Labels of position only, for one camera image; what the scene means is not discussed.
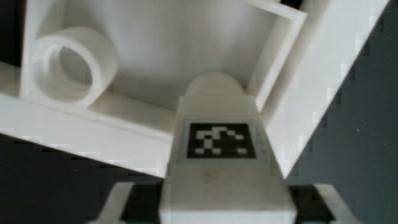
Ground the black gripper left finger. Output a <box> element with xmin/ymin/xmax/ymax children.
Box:
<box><xmin>87</xmin><ymin>182</ymin><xmax>161</xmax><ymax>224</ymax></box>

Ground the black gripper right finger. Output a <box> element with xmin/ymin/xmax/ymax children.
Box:
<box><xmin>289</xmin><ymin>184</ymin><xmax>355</xmax><ymax>224</ymax></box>

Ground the white chair leg with tag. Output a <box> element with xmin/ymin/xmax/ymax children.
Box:
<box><xmin>158</xmin><ymin>72</ymin><xmax>296</xmax><ymax>224</ymax></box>

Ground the white chair seat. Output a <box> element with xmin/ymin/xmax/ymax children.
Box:
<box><xmin>19</xmin><ymin>0</ymin><xmax>307</xmax><ymax>132</ymax></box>

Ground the white U-shaped frame wall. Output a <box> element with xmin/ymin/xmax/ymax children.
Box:
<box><xmin>0</xmin><ymin>0</ymin><xmax>390</xmax><ymax>176</ymax></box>

